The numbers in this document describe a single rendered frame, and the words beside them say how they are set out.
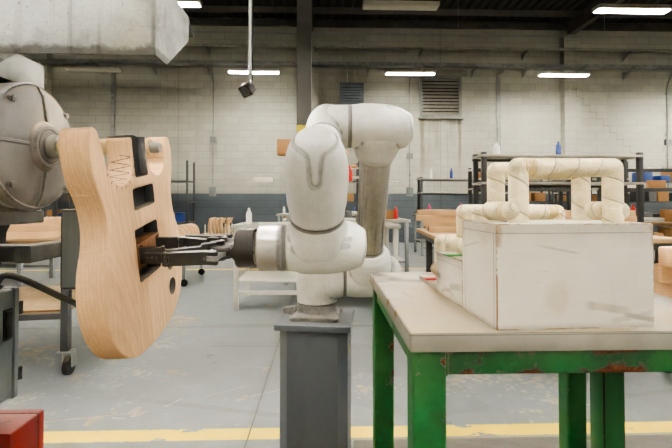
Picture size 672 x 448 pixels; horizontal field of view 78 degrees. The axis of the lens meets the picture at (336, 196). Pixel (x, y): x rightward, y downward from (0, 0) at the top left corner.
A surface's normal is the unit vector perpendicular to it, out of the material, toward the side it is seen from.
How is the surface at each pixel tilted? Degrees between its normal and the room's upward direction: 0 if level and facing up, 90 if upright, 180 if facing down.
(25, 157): 93
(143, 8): 90
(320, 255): 120
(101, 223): 100
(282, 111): 90
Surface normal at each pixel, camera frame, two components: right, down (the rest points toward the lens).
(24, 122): 0.99, -0.08
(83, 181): 0.04, 0.44
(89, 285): 0.03, -0.10
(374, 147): -0.02, 0.62
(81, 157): 0.04, 0.15
